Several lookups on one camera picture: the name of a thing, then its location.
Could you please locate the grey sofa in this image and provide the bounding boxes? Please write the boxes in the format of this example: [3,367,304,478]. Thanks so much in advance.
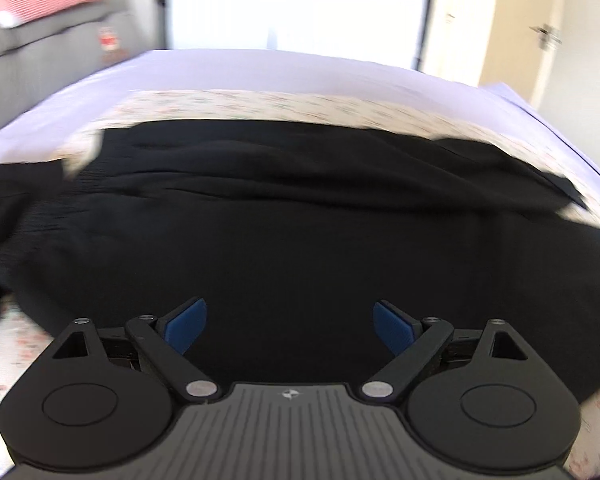
[0,0,148,129]

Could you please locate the white and teal wardrobe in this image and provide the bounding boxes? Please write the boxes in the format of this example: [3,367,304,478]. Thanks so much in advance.
[164,0,429,68]

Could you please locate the cream door with handle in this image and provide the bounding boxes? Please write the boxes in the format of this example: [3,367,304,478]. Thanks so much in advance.
[480,0,565,108]

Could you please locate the floral beige sheet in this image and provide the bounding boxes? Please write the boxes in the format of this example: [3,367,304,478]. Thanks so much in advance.
[0,90,600,476]

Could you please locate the black pants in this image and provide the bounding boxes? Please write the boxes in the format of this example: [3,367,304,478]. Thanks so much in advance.
[0,120,600,400]

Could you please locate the purple bed blanket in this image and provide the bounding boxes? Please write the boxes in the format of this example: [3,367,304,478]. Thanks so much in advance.
[0,50,600,192]

